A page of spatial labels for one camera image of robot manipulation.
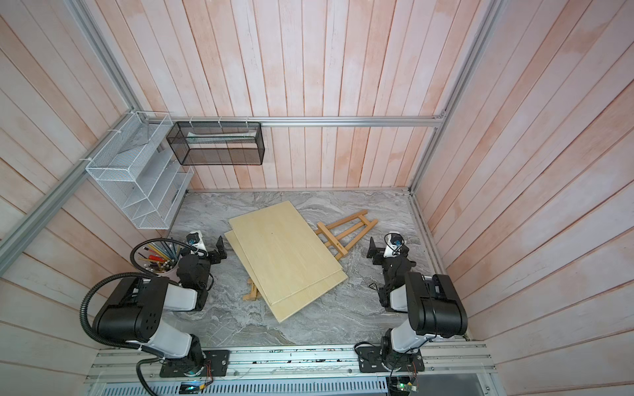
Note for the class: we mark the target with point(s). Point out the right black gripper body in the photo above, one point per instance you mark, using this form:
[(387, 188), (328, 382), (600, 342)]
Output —
[(379, 258)]

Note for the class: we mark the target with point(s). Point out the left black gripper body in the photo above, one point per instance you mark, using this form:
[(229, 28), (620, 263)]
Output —
[(213, 257)]

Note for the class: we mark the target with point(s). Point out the wooden easel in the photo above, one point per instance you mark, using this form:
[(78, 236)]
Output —
[(253, 293), (343, 234)]

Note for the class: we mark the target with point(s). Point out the plywood board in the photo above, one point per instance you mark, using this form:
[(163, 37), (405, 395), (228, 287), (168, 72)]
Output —
[(285, 253), (284, 309)]

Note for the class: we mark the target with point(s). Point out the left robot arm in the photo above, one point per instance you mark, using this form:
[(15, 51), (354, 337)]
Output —
[(126, 310)]

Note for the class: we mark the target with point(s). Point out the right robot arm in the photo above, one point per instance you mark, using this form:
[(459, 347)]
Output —
[(432, 305)]

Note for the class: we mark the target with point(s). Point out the cup of coloured pencils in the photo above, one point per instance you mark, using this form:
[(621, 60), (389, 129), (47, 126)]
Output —
[(157, 257)]

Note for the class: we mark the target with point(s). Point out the black mesh basket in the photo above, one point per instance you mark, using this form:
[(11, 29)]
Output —
[(217, 143)]

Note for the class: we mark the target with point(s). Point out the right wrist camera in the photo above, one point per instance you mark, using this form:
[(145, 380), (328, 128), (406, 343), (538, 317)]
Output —
[(395, 245)]

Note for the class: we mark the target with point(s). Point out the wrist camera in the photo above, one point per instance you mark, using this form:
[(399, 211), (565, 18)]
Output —
[(395, 245), (195, 240)]

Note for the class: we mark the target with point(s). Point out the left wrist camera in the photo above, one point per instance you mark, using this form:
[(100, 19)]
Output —
[(195, 240)]

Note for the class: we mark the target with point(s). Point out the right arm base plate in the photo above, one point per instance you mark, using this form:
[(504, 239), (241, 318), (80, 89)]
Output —
[(379, 359)]

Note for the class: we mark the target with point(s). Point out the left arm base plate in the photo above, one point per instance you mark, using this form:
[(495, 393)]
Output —
[(207, 363)]

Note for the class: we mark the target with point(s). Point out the white wire mesh shelf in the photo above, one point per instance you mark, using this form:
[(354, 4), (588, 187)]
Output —
[(140, 173)]

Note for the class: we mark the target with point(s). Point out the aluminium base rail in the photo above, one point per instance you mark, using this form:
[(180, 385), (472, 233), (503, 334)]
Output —
[(302, 362)]

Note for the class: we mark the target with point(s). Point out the aluminium frame horizontal bar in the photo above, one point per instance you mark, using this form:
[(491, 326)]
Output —
[(321, 121)]

